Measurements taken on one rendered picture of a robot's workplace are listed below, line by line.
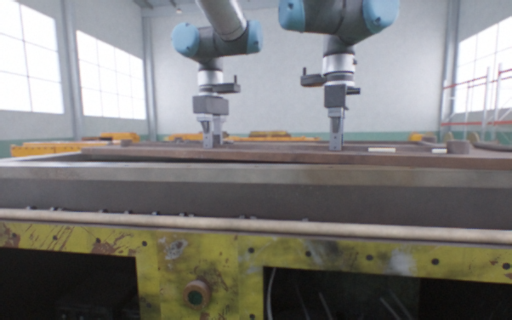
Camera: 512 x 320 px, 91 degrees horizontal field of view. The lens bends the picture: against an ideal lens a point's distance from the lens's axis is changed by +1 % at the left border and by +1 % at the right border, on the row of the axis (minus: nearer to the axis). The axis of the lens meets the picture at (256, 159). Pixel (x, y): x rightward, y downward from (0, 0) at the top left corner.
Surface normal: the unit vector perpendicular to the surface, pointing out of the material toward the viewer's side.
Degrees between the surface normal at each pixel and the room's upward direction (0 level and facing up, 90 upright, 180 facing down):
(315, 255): 90
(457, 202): 90
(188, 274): 90
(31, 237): 90
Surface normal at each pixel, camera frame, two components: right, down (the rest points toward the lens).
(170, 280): -0.16, 0.12
